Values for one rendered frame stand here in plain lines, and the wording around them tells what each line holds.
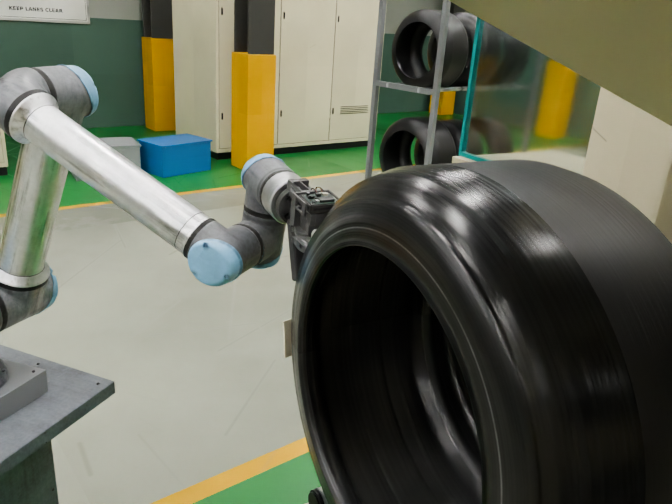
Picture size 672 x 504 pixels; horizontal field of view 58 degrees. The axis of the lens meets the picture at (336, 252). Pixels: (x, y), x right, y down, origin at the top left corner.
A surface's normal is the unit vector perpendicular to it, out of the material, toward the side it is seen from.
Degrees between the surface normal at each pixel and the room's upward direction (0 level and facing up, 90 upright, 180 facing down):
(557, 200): 18
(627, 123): 90
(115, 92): 90
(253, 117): 90
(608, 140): 90
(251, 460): 0
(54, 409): 0
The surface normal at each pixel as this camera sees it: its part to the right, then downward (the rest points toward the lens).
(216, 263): -0.33, 0.36
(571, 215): 0.24, -0.74
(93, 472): 0.07, -0.93
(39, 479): 0.92, 0.19
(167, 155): 0.76, 0.28
